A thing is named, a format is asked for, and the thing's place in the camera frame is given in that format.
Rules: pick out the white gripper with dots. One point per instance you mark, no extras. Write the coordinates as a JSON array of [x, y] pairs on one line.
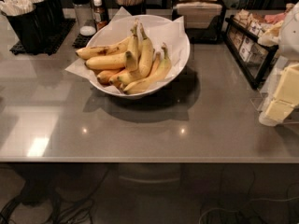
[[290, 36]]

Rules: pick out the long banana front right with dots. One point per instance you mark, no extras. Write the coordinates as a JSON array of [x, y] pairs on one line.
[[161, 72]]

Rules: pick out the slim orange banana right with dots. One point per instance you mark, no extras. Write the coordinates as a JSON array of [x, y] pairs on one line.
[[155, 63]]

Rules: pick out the white bowl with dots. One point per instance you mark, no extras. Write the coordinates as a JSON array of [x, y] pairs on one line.
[[174, 62]]

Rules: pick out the white paper bowl liner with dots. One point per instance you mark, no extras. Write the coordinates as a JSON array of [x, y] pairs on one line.
[[165, 31]]

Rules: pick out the short curved banana center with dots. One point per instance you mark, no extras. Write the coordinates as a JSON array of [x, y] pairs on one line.
[[132, 49]]

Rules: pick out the spotted banana top left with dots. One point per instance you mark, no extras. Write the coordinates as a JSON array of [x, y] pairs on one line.
[[88, 52]]

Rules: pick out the small banana front middle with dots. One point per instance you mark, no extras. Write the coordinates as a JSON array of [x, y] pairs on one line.
[[124, 77]]

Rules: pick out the orange banana lower left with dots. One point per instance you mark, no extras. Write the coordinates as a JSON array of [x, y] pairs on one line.
[[104, 76]]

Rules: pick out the black condiment packet rack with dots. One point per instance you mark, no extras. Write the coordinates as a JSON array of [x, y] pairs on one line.
[[241, 37]]

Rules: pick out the black napkin dispenser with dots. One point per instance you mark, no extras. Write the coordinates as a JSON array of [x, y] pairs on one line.
[[203, 19]]

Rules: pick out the hot sauce bottle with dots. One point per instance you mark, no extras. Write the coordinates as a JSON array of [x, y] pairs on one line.
[[100, 14]]

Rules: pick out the small black mat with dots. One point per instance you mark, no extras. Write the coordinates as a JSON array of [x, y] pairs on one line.
[[81, 41]]

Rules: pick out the glass shaker black lid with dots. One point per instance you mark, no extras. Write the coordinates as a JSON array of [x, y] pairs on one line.
[[84, 17]]

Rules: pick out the black cutlery holder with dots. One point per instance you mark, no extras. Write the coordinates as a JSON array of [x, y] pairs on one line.
[[37, 23]]

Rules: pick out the white plastic cutlery bundle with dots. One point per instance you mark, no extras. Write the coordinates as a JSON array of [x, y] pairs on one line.
[[17, 7]]

